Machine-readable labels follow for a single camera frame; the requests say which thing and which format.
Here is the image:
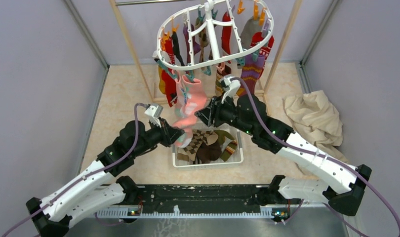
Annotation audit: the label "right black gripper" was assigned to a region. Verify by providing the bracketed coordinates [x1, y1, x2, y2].
[195, 91, 255, 136]

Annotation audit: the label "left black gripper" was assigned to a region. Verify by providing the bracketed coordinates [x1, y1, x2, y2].
[131, 117, 185, 158]

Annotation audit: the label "pink green patterned sock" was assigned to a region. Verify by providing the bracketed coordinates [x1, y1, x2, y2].
[172, 75, 207, 148]

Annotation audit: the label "dark brown sock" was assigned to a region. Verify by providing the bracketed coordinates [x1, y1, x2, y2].
[194, 140, 222, 164]

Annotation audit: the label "olive green striped sock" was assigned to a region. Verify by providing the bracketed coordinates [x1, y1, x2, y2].
[214, 130, 238, 162]

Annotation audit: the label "white perforated plastic basket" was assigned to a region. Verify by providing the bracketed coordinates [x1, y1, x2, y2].
[172, 122, 244, 170]

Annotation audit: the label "red white patterned sock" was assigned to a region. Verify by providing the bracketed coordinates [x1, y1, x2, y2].
[250, 32, 275, 61]

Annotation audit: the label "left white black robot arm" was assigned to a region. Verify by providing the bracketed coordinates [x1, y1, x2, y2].
[26, 118, 184, 237]

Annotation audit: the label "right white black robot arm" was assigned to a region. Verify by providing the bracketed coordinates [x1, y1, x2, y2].
[195, 95, 372, 216]

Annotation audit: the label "white oval clip hanger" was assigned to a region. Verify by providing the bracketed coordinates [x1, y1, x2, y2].
[152, 0, 274, 71]

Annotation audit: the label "red snowflake sock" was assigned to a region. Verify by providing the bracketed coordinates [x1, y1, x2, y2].
[158, 37, 177, 107]

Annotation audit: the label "purple striped sock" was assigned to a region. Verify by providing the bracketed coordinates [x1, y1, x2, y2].
[240, 54, 266, 94]

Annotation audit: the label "cream crumpled cloth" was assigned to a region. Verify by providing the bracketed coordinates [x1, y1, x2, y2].
[283, 90, 349, 163]

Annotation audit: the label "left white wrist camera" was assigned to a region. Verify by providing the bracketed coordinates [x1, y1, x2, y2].
[144, 103, 163, 127]

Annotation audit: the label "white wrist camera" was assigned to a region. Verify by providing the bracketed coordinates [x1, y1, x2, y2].
[219, 75, 241, 104]
[144, 103, 163, 127]

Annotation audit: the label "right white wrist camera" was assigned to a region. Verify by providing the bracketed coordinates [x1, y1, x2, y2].
[219, 75, 241, 104]

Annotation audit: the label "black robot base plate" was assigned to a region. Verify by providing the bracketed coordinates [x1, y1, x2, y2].
[107, 184, 302, 215]

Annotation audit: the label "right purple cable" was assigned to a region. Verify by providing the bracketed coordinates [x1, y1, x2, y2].
[231, 77, 400, 237]

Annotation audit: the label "purple cable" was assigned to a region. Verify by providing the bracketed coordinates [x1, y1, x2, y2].
[231, 77, 400, 237]
[2, 103, 150, 237]

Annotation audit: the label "wooden rack frame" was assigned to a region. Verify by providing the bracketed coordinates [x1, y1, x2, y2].
[109, 0, 302, 105]

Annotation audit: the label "aluminium rail front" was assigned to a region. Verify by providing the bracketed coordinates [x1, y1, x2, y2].
[57, 185, 355, 219]

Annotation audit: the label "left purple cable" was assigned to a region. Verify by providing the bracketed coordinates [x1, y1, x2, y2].
[2, 103, 150, 237]

